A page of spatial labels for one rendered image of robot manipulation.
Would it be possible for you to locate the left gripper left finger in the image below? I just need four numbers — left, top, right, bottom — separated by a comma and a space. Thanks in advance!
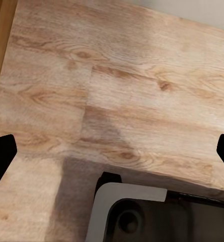
0, 134, 17, 180

